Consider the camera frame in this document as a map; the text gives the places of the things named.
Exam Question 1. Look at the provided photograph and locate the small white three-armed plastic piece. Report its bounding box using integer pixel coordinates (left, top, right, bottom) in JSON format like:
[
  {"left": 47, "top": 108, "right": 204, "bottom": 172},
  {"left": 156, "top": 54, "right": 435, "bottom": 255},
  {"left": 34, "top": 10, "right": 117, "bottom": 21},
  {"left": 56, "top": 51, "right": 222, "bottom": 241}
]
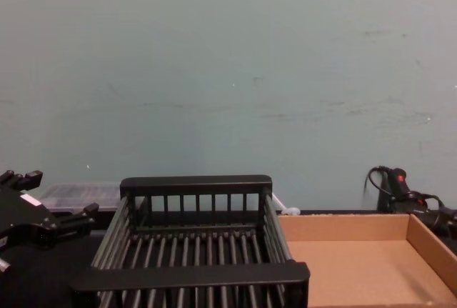
[{"left": 271, "top": 193, "right": 301, "bottom": 217}]

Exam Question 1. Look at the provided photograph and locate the black rack with steel bars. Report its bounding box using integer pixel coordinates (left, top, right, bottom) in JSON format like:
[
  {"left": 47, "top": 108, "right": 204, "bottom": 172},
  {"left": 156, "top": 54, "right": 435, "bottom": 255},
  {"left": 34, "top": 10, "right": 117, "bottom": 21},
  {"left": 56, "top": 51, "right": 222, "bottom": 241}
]
[{"left": 69, "top": 174, "right": 311, "bottom": 308}]

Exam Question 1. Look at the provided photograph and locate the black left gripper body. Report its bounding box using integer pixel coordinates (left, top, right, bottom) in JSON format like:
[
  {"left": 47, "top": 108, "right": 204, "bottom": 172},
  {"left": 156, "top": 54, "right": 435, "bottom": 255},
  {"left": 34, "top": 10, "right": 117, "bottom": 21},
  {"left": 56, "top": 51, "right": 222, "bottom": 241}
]
[{"left": 0, "top": 185, "right": 60, "bottom": 252}]

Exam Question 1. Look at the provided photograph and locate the clear plastic case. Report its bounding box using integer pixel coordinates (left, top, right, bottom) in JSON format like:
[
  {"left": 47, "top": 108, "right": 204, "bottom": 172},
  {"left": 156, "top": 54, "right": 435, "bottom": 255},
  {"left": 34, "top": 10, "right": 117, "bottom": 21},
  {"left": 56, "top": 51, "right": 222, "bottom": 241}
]
[{"left": 37, "top": 182, "right": 123, "bottom": 213}]

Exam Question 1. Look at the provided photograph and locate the shallow brown cardboard tray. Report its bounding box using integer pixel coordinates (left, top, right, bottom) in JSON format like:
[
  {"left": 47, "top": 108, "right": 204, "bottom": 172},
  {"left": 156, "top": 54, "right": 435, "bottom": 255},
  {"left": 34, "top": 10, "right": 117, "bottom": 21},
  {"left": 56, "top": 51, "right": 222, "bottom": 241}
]
[{"left": 276, "top": 213, "right": 457, "bottom": 308}]

